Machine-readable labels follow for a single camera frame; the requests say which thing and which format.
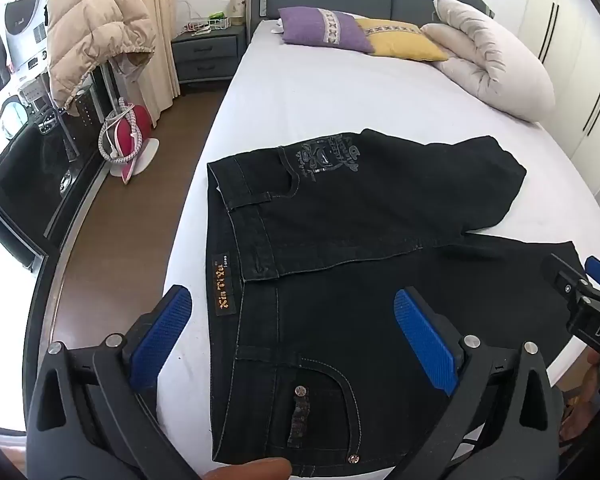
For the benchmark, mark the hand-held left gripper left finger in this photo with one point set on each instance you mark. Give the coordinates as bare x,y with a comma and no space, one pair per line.
166,325

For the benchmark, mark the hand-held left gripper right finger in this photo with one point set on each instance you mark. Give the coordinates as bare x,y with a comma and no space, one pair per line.
420,335

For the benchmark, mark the black denim pants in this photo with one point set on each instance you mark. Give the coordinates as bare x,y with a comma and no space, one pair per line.
355,260

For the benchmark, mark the dark glass cabinet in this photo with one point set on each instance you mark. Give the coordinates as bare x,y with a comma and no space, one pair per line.
25,160

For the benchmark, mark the beige folded duvet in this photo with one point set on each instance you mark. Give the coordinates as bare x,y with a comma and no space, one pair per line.
495,65

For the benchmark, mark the white wardrobe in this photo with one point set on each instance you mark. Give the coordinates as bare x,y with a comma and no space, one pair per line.
575,45

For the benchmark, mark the white bed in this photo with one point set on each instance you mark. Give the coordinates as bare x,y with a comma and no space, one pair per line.
330,100

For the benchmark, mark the grey nightstand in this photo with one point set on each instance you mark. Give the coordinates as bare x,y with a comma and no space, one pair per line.
207,57

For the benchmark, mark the yellow patterned pillow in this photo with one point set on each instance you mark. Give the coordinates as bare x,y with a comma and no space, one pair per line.
405,42

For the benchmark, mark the beige puffer jacket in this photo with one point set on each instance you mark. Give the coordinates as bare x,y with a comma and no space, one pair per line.
95,30

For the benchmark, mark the cream curtain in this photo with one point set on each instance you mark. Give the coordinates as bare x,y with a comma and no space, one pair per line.
155,0

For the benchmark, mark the purple patterned pillow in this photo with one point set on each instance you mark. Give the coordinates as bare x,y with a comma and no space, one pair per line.
310,27

